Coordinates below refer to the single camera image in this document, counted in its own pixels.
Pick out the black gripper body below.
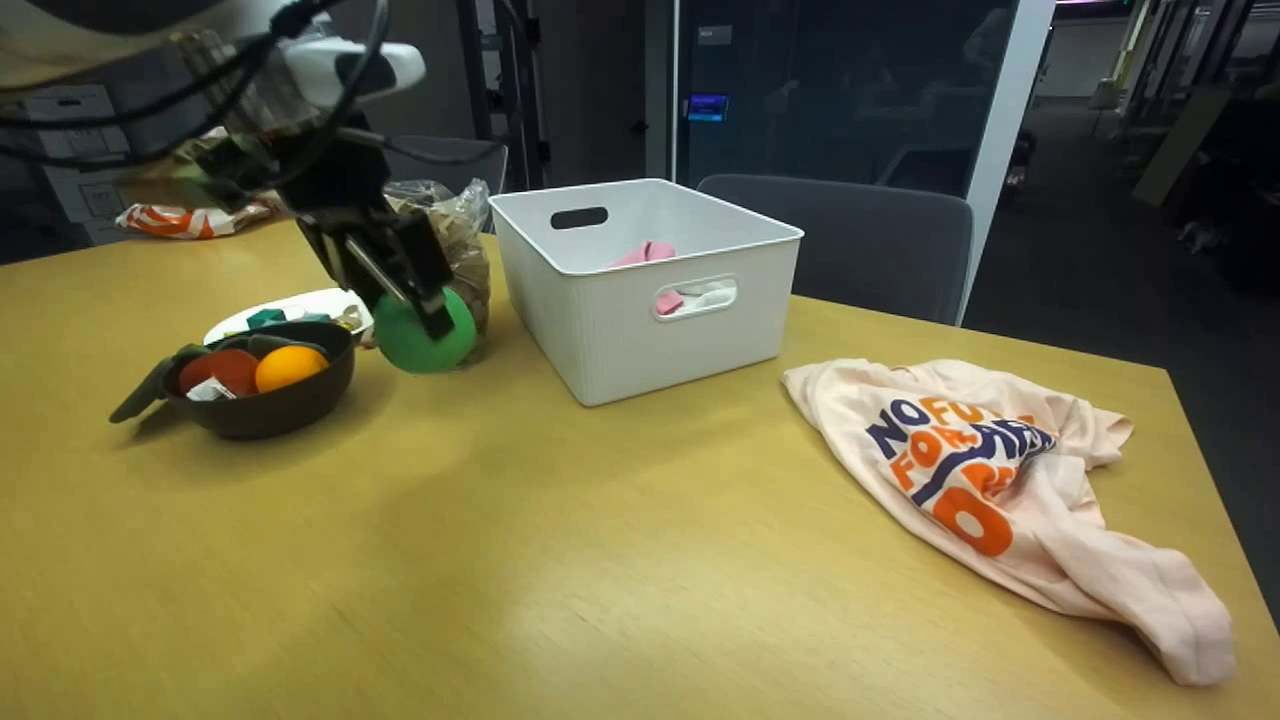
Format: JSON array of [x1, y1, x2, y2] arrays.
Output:
[[271, 123, 456, 292]]

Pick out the grey office chair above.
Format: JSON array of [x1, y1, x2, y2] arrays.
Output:
[[383, 134, 513, 202], [691, 170, 975, 330]]

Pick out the white orange plastic bag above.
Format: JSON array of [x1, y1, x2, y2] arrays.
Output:
[[116, 198, 291, 245]]

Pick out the orange toy fruit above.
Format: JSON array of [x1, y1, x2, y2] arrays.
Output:
[[251, 341, 332, 395]]

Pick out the clear bag of rubber bands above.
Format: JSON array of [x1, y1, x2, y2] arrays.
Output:
[[383, 176, 497, 337]]

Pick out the green toy apple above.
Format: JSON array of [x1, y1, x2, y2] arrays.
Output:
[[367, 280, 480, 377]]

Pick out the black bowl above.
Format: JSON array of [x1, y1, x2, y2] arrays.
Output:
[[174, 317, 359, 446]]

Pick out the white plastic bin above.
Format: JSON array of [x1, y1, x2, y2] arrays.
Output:
[[489, 176, 809, 409]]

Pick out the pink item in bin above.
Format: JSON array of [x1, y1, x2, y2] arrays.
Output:
[[622, 237, 681, 269]]

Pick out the blue lit screen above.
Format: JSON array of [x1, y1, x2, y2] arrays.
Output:
[[681, 93, 734, 129]]

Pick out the peach printed t-shirt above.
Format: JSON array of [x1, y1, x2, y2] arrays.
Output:
[[781, 357, 1239, 694]]

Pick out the white round plate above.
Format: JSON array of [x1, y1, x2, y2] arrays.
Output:
[[201, 285, 378, 349]]

